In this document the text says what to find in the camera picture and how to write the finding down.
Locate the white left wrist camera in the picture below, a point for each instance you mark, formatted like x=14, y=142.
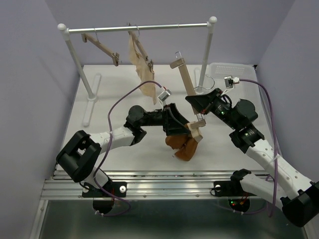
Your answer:
x=163, y=96

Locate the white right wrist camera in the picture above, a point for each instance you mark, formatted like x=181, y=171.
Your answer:
x=230, y=83

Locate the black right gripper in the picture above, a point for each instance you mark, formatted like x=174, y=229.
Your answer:
x=203, y=103

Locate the white metal clothes rack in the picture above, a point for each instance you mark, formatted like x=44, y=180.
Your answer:
x=92, y=91

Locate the cream underwear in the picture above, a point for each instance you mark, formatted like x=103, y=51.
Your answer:
x=144, y=74

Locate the aluminium mounting rail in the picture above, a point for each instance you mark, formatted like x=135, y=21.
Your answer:
x=143, y=185

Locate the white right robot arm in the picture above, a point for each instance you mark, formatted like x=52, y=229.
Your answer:
x=296, y=195

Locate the wooden hanger with cream underwear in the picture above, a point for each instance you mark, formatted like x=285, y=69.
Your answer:
x=137, y=51

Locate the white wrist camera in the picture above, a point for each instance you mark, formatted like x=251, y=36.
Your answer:
x=163, y=96
x=230, y=83

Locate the brown underwear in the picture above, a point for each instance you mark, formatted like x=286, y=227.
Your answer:
x=184, y=145

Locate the white plastic basket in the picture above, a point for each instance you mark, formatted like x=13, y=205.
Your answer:
x=243, y=90

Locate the wooden hanger with brown underwear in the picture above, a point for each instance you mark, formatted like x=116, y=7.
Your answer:
x=193, y=126

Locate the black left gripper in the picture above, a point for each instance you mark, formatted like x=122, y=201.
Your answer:
x=170, y=128

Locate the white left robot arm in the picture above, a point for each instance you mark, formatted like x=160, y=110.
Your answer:
x=79, y=155

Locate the empty wooden clip hanger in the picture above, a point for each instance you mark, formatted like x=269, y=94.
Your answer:
x=95, y=41

